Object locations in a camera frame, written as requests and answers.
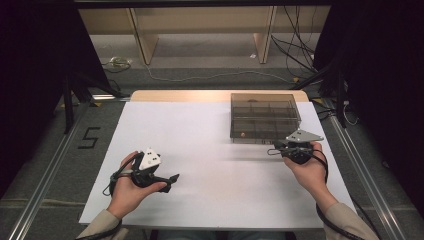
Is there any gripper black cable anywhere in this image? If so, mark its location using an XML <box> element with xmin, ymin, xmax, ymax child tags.
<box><xmin>311</xmin><ymin>148</ymin><xmax>366</xmax><ymax>240</ymax></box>
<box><xmin>75</xmin><ymin>152</ymin><xmax>143</xmax><ymax>240</ymax></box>

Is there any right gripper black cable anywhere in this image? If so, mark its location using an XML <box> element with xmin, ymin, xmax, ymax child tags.
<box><xmin>311</xmin><ymin>148</ymin><xmax>366</xmax><ymax>240</ymax></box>

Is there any person's left hand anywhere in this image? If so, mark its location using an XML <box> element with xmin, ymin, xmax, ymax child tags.
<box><xmin>106</xmin><ymin>150</ymin><xmax>168</xmax><ymax>220</ymax></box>

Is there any smoky plastic drawer box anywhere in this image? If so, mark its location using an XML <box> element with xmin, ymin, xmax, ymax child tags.
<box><xmin>229</xmin><ymin>92</ymin><xmax>303</xmax><ymax>141</ymax></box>

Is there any person's right hand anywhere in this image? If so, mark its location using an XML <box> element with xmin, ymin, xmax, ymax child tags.
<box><xmin>283</xmin><ymin>141</ymin><xmax>335</xmax><ymax>202</ymax></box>

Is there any long aluminium rail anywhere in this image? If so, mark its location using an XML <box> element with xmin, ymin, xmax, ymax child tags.
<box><xmin>321</xmin><ymin>99</ymin><xmax>408</xmax><ymax>240</ymax></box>
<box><xmin>8</xmin><ymin>99</ymin><xmax>93</xmax><ymax>240</ymax></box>

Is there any short white cable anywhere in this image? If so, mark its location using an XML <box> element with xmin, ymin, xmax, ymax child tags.
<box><xmin>343</xmin><ymin>101</ymin><xmax>360</xmax><ymax>127</ymax></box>

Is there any black metal stand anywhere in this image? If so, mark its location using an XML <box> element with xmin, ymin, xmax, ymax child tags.
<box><xmin>291</xmin><ymin>59</ymin><xmax>348</xmax><ymax>129</ymax></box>
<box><xmin>62</xmin><ymin>71</ymin><xmax>123</xmax><ymax>134</ymax></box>

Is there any bundle of black cables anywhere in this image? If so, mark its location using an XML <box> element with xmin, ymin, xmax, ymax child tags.
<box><xmin>270</xmin><ymin>5</ymin><xmax>318</xmax><ymax>74</ymax></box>

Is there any black overhead bar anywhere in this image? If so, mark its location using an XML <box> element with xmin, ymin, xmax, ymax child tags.
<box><xmin>73</xmin><ymin>0</ymin><xmax>334</xmax><ymax>9</ymax></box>

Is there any coiled pale cable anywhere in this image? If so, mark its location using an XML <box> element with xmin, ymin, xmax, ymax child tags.
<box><xmin>101</xmin><ymin>56</ymin><xmax>134</xmax><ymax>74</ymax></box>

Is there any long white floor cable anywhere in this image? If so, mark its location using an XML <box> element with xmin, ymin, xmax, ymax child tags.
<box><xmin>143</xmin><ymin>63</ymin><xmax>298</xmax><ymax>83</ymax></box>

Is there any short aluminium rail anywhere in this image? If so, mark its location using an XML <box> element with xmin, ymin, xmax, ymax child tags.
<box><xmin>91</xmin><ymin>94</ymin><xmax>132</xmax><ymax>102</ymax></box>

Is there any black curtain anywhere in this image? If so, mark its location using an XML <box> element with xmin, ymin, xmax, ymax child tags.
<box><xmin>313</xmin><ymin>0</ymin><xmax>424</xmax><ymax>218</ymax></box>
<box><xmin>0</xmin><ymin>0</ymin><xmax>111</xmax><ymax>201</ymax></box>

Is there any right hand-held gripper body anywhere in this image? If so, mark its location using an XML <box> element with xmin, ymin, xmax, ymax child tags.
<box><xmin>283</xmin><ymin>129</ymin><xmax>324</xmax><ymax>165</ymax></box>

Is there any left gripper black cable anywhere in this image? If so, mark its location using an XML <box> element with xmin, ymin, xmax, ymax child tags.
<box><xmin>75</xmin><ymin>152</ymin><xmax>143</xmax><ymax>240</ymax></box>

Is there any beige wooden desk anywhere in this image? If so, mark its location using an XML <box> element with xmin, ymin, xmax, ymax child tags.
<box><xmin>78</xmin><ymin>6</ymin><xmax>332</xmax><ymax>65</ymax></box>

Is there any white board sheet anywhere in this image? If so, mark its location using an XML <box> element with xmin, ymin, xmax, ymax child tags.
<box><xmin>78</xmin><ymin>101</ymin><xmax>357</xmax><ymax>230</ymax></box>

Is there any black floor cable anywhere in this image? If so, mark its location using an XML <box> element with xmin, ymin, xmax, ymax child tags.
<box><xmin>314</xmin><ymin>108</ymin><xmax>336</xmax><ymax>122</ymax></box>

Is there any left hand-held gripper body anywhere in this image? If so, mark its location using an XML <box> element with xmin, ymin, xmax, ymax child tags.
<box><xmin>130</xmin><ymin>147</ymin><xmax>165</xmax><ymax>189</ymax></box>

